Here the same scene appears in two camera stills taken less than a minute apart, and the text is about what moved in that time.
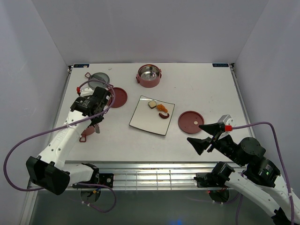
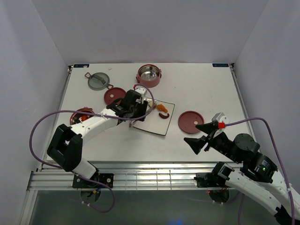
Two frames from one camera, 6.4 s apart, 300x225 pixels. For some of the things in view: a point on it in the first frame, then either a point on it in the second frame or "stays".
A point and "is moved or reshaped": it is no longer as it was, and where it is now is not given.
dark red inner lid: [121, 97] stays
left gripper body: [97, 120] to [139, 111]
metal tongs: [97, 127] is moved or reshaped
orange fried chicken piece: [161, 107] stays
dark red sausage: [163, 116] stays
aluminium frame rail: [144, 175] stays
